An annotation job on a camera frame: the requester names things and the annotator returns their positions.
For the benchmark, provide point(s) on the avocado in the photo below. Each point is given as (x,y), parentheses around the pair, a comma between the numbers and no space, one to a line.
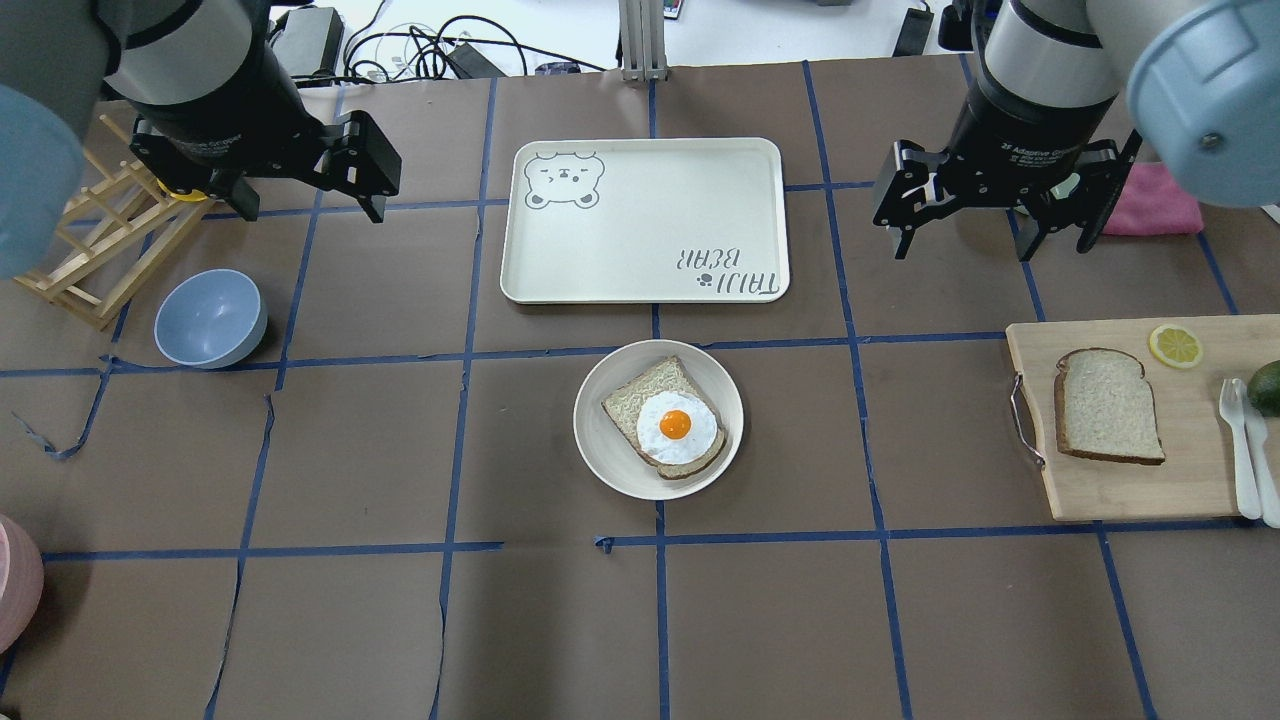
(1263,390)

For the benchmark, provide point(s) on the bread slice under egg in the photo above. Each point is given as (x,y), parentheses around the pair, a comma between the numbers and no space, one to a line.
(623,405)

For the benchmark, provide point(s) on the black power adapter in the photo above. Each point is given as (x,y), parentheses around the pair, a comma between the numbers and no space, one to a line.
(307,41)

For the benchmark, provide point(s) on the lemon slice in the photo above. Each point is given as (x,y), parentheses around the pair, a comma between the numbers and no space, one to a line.
(1176,346)

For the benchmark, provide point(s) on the pink bowl with ice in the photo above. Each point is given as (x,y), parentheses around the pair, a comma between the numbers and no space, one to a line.
(22,581)

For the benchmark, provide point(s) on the pink cloth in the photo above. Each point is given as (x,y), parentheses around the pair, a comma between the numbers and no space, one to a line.
(1153,204)

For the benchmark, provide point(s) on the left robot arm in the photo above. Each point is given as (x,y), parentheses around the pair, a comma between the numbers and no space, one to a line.
(56,56)

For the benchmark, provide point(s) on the white plastic fork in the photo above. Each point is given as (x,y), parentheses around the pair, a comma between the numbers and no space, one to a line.
(1231,410)

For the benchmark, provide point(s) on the wooden cup rack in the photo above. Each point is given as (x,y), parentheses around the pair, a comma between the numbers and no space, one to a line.
(128,209)

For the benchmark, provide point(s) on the bread slice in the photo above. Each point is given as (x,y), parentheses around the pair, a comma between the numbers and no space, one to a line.
(1105,408)
(623,405)

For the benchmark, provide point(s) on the white plastic knife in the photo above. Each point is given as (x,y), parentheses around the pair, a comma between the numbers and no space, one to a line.
(1256,433)

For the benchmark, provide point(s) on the aluminium frame post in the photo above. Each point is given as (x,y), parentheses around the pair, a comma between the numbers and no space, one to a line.
(642,41)

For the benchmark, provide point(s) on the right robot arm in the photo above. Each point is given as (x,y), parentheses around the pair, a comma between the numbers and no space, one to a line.
(1065,95)

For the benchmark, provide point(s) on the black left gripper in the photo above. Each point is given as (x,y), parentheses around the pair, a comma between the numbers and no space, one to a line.
(228,112)

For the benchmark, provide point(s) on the white round plate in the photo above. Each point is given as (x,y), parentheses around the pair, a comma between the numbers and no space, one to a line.
(608,454)

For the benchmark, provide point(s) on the fried egg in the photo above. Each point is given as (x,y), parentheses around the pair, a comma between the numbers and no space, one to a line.
(676,428)

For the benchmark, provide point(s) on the wooden cutting board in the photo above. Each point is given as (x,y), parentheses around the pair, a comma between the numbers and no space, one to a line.
(1196,480)

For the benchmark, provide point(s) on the yellow mug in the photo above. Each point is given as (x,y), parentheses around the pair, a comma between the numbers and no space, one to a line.
(182,195)

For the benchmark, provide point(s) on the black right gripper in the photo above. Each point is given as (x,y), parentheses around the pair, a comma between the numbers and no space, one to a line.
(1012,128)

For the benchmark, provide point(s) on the cream bear tray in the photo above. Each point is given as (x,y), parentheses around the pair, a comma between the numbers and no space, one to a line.
(646,221)

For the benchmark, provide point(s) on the blue bowl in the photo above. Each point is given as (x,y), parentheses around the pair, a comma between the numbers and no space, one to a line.
(213,319)

